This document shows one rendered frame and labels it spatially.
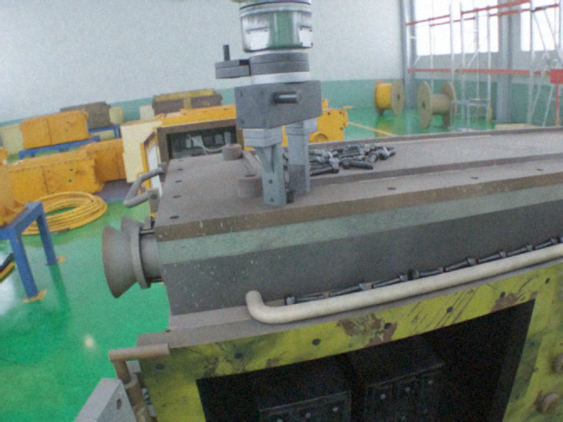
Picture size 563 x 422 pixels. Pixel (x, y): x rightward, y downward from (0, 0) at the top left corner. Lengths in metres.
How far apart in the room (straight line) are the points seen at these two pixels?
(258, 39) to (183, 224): 0.24
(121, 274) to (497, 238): 0.61
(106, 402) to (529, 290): 0.62
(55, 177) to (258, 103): 6.32
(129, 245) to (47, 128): 8.89
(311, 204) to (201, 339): 0.22
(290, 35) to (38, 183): 6.47
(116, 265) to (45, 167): 6.14
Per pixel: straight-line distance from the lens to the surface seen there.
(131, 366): 0.56
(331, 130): 3.32
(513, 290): 0.68
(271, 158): 0.50
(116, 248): 0.66
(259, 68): 0.50
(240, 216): 0.52
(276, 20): 0.49
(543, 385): 0.93
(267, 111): 0.46
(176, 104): 8.95
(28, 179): 6.87
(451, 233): 0.65
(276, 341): 0.52
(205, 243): 0.53
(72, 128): 9.36
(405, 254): 0.62
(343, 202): 0.55
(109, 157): 7.23
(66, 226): 5.35
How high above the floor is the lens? 1.53
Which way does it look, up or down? 19 degrees down
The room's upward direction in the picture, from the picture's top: 4 degrees counter-clockwise
